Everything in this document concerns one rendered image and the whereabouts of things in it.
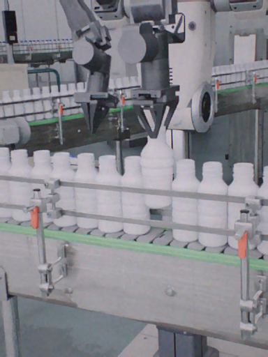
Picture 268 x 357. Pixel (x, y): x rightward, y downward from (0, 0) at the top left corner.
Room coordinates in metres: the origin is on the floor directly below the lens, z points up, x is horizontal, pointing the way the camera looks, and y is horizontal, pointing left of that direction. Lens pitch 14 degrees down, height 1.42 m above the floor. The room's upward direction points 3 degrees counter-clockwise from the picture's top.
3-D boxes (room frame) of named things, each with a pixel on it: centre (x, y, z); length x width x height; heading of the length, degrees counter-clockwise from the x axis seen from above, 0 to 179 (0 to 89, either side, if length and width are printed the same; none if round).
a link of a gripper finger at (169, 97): (1.14, -0.06, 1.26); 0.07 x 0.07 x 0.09; 62
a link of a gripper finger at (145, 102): (1.13, -0.05, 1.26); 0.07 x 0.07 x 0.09; 62
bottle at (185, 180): (1.11, -0.11, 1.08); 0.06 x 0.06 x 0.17
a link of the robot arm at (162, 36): (1.13, -0.05, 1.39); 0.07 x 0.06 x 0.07; 153
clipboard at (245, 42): (5.04, -1.00, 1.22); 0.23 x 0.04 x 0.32; 44
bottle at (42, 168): (1.28, 0.21, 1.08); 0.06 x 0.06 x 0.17
